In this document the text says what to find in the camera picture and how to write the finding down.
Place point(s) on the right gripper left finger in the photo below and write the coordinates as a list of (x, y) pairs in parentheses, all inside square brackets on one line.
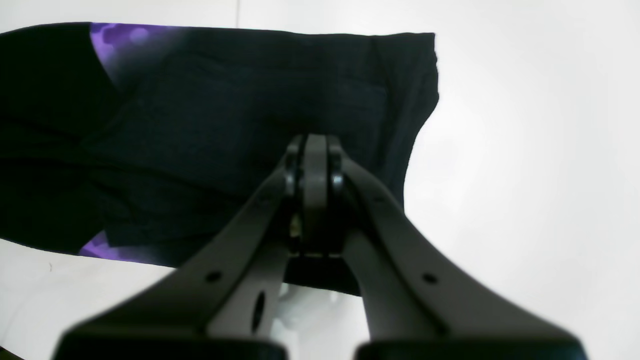
[(220, 304)]

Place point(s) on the black T-shirt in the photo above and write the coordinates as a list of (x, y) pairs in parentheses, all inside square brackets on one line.
[(152, 138)]

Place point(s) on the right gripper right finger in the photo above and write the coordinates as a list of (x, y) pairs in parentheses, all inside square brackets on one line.
[(418, 304)]

